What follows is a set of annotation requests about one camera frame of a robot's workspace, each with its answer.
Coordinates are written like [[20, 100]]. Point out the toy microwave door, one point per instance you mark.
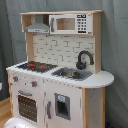
[[70, 24]]

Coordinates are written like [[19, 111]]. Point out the white oven door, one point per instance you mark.
[[28, 105]]

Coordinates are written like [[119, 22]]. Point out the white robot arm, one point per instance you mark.
[[18, 123]]

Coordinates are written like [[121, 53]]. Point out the wooden toy kitchen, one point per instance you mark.
[[62, 50]]

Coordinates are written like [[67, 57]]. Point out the grey toy sink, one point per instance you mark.
[[71, 73]]

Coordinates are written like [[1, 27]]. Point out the black toy faucet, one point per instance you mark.
[[81, 63]]

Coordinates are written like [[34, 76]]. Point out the black toy stovetop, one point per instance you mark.
[[37, 66]]

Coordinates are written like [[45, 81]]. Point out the right red stove knob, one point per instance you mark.
[[34, 84]]

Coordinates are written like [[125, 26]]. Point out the red stove knob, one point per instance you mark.
[[15, 78], [34, 84]]

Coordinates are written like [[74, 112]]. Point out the white cupboard door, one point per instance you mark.
[[64, 107]]

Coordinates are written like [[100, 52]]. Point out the grey range hood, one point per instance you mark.
[[39, 24]]

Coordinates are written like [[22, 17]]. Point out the left red stove knob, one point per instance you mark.
[[15, 78]]

